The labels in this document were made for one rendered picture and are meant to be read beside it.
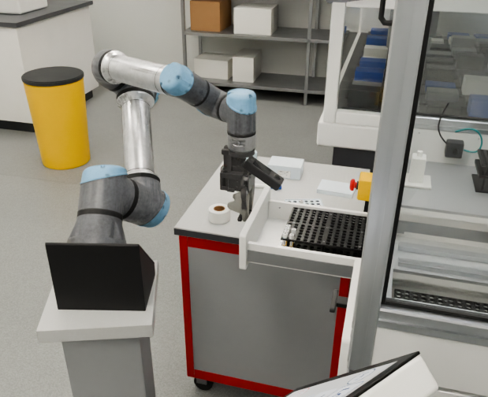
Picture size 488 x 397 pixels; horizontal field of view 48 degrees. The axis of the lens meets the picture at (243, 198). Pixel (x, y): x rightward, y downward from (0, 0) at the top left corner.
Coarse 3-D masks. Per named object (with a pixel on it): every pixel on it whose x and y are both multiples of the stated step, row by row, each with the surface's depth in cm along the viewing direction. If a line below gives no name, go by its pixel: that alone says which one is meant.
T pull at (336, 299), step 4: (336, 292) 121; (332, 296) 120; (336, 296) 120; (340, 296) 120; (332, 300) 118; (336, 300) 119; (340, 300) 119; (344, 300) 119; (332, 304) 117; (336, 304) 118; (340, 304) 118; (344, 304) 118; (332, 308) 116; (332, 312) 116
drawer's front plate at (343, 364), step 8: (352, 272) 125; (352, 280) 122; (352, 288) 120; (352, 296) 117; (352, 304) 115; (352, 312) 113; (344, 328) 108; (344, 336) 106; (344, 344) 106; (344, 352) 107; (344, 360) 108; (344, 368) 108
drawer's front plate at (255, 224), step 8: (264, 192) 160; (264, 200) 156; (256, 208) 151; (264, 208) 158; (256, 216) 148; (264, 216) 160; (248, 224) 143; (256, 224) 150; (264, 224) 161; (240, 232) 140; (248, 232) 141; (256, 232) 151; (240, 240) 140; (248, 240) 143; (256, 240) 153; (240, 248) 141; (240, 256) 142; (240, 264) 143
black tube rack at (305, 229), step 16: (304, 224) 149; (320, 224) 149; (336, 224) 149; (352, 224) 155; (288, 240) 143; (304, 240) 143; (320, 240) 148; (336, 240) 142; (352, 240) 142; (352, 256) 141
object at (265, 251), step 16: (272, 208) 163; (288, 208) 162; (304, 208) 160; (320, 208) 159; (336, 208) 158; (272, 224) 161; (272, 240) 154; (256, 256) 143; (272, 256) 141; (288, 256) 140; (304, 256) 139; (320, 256) 138; (336, 256) 137; (320, 272) 140; (336, 272) 138
